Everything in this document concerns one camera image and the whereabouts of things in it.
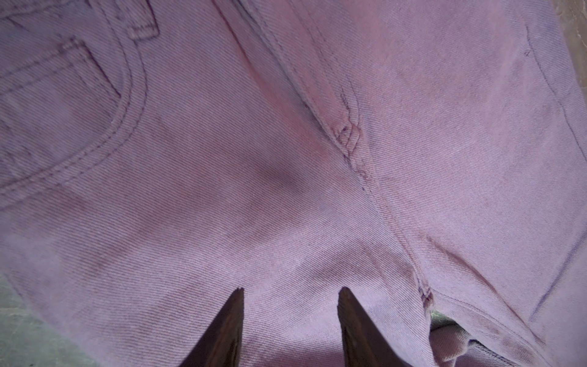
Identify purple trousers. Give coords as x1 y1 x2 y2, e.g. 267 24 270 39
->
1 1 586 366

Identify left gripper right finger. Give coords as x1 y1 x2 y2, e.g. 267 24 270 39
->
337 287 404 367

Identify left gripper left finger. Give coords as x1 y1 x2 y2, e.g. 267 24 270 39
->
179 287 245 367

